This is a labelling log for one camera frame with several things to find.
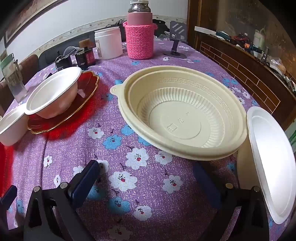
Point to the black leather sofa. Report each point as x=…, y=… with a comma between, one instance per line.
x=46, y=55

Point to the red plate with gold rim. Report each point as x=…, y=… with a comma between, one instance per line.
x=86, y=85
x=4, y=166

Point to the small black box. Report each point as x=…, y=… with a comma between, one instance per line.
x=64, y=63

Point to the white foam plate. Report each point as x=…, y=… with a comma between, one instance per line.
x=272, y=150

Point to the white foam bowl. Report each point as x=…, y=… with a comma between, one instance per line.
x=11, y=129
x=50, y=92

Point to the wooden sideboard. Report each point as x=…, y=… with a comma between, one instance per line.
x=242, y=67

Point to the clear bottle with green lid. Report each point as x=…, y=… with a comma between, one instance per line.
x=13, y=78

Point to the flat white box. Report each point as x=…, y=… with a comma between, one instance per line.
x=203, y=29

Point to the grey phone stand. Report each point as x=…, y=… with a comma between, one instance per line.
x=178, y=29

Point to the purple floral tablecloth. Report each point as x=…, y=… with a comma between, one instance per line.
x=138, y=185

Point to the framed wall picture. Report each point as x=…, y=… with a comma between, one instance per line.
x=20, y=20

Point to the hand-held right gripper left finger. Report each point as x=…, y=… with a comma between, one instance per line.
x=85, y=180

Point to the black bag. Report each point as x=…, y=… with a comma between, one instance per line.
x=159, y=23

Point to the dark bottle with brown cap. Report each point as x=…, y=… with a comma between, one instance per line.
x=86, y=54

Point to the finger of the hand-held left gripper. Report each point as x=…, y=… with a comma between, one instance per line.
x=8, y=197

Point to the large beige plastic bowl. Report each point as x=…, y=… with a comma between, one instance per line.
x=180, y=115

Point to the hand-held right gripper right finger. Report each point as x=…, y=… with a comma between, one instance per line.
x=205, y=183

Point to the white kettle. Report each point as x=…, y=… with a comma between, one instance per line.
x=257, y=38

